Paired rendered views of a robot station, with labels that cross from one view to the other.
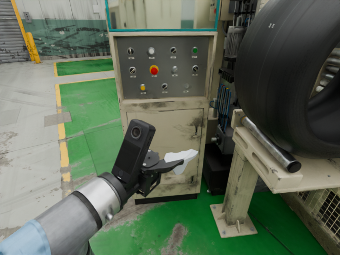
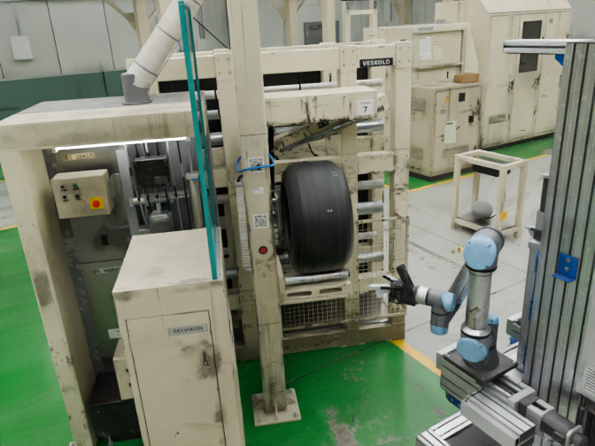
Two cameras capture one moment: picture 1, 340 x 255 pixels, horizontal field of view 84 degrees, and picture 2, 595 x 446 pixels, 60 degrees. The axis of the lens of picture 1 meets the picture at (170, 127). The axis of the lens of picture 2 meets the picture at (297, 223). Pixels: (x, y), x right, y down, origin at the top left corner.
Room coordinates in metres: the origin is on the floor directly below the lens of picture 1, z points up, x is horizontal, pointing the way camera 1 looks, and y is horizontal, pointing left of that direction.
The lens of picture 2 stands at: (0.77, 2.03, 2.14)
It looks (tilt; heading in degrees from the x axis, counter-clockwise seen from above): 21 degrees down; 269
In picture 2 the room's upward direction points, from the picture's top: 3 degrees counter-clockwise
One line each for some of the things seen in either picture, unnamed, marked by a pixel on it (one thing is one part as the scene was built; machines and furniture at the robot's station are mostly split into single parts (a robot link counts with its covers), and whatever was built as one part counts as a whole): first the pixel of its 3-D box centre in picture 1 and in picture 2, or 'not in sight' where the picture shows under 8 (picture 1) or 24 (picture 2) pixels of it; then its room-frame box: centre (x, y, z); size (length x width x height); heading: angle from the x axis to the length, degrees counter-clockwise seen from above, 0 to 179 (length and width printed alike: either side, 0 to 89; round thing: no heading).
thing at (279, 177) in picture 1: (260, 151); (315, 288); (0.64, -0.38, 0.84); 0.36 x 0.09 x 0.06; 7
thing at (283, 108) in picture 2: not in sight; (317, 105); (0.57, -0.83, 1.71); 0.61 x 0.25 x 0.15; 7
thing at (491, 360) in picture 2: not in sight; (481, 349); (-0.04, 0.14, 0.77); 0.15 x 0.15 x 0.10
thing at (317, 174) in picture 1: (288, 156); (311, 282); (0.66, -0.52, 0.80); 0.37 x 0.36 x 0.02; 97
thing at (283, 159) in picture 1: (265, 138); (316, 277); (0.64, -0.38, 0.90); 0.35 x 0.05 x 0.05; 7
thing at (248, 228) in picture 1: (232, 217); (275, 404); (0.91, -0.47, 0.02); 0.27 x 0.27 x 0.04; 7
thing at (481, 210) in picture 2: not in sight; (487, 196); (-1.25, -2.89, 0.40); 0.60 x 0.35 x 0.80; 119
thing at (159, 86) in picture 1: (163, 125); (193, 380); (1.25, 0.05, 0.63); 0.56 x 0.41 x 1.27; 97
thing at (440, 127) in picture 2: not in sight; (442, 129); (-1.45, -5.13, 0.62); 0.91 x 0.58 x 1.25; 29
